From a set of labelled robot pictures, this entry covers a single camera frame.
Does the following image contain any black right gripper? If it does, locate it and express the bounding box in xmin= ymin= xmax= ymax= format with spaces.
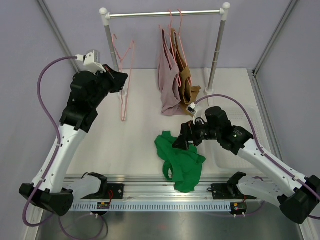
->
xmin=172 ymin=116 xmax=221 ymax=151

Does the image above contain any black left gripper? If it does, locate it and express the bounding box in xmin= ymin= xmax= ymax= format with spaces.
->
xmin=90 ymin=64 xmax=128 ymax=108

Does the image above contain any green tank top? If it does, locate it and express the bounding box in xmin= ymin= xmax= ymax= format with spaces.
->
xmin=154 ymin=131 xmax=206 ymax=194

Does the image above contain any pink hanger of green top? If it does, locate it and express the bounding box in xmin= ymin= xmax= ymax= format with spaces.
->
xmin=110 ymin=33 xmax=136 ymax=122

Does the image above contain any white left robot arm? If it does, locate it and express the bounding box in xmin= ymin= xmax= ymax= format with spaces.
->
xmin=19 ymin=64 xmax=129 ymax=217

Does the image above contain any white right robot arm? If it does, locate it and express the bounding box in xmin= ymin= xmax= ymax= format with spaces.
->
xmin=172 ymin=106 xmax=320 ymax=224

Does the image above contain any tan brown tank top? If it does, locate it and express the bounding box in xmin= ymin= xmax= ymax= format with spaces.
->
xmin=172 ymin=28 xmax=201 ymax=116

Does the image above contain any mauve pink tank top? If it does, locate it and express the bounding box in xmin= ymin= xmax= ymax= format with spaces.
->
xmin=157 ymin=29 xmax=186 ymax=116

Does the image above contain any pink hanger of mauve top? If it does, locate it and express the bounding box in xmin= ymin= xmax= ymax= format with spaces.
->
xmin=158 ymin=9 xmax=182 ymax=88

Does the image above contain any pink hanger of tan top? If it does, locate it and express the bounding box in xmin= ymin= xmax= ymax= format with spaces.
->
xmin=173 ymin=8 xmax=193 ymax=85

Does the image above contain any white plastic basket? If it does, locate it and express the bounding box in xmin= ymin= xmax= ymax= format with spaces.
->
xmin=204 ymin=105 xmax=271 ymax=175

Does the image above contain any white clothes rack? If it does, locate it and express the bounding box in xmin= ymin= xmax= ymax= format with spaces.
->
xmin=99 ymin=2 xmax=231 ymax=95

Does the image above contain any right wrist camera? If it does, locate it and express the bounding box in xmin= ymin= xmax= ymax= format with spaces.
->
xmin=187 ymin=102 xmax=205 ymax=126

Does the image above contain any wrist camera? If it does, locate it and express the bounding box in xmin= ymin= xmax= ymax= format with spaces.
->
xmin=187 ymin=102 xmax=205 ymax=126
xmin=75 ymin=49 xmax=107 ymax=74

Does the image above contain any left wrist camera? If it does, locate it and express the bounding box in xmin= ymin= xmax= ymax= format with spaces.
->
xmin=75 ymin=49 xmax=107 ymax=74

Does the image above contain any aluminium front rail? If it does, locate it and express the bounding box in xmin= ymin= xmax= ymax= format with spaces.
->
xmin=59 ymin=174 xmax=283 ymax=202

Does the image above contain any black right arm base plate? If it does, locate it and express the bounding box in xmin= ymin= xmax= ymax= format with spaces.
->
xmin=207 ymin=183 xmax=244 ymax=200

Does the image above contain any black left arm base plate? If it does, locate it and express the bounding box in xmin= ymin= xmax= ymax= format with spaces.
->
xmin=100 ymin=183 xmax=125 ymax=200

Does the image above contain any white slotted cable duct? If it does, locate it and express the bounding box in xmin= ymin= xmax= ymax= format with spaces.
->
xmin=70 ymin=201 xmax=231 ymax=212

